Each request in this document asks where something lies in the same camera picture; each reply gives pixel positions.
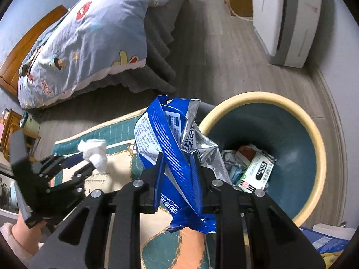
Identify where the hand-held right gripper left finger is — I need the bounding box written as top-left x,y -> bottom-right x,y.
28,152 -> 166,269

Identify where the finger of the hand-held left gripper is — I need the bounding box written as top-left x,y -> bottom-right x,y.
50,162 -> 98,203
31,151 -> 85,179

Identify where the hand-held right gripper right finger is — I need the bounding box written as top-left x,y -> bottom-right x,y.
190,152 -> 327,269

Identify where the white tissue wad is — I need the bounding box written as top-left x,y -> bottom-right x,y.
77,138 -> 109,172

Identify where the blue silver wipes packet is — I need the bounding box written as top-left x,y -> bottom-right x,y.
134,95 -> 235,235

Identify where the blue face mask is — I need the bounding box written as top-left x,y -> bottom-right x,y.
228,161 -> 245,186

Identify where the pale green medicine box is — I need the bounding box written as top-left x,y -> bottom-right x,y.
235,151 -> 277,194

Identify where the teal bin with yellow rim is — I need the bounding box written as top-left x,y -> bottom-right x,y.
197,91 -> 327,224

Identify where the person's left forearm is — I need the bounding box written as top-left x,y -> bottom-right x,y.
0,216 -> 50,268

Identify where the white low furniture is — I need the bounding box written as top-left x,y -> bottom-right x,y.
0,163 -> 22,219

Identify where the patterned quilted mat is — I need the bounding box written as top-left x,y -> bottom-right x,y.
53,109 -> 220,269

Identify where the green jar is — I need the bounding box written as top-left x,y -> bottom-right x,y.
19,111 -> 41,134

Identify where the printed blue duvet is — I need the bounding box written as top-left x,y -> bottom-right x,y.
17,0 -> 189,110

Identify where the grey bed skirt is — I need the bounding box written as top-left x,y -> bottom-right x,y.
112,0 -> 192,95

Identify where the printed cardboard box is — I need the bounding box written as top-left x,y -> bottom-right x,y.
298,223 -> 353,262

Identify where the white air purifier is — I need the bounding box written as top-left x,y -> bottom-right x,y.
250,0 -> 323,68

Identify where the wooden bed frame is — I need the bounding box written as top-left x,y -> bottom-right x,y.
0,5 -> 69,98

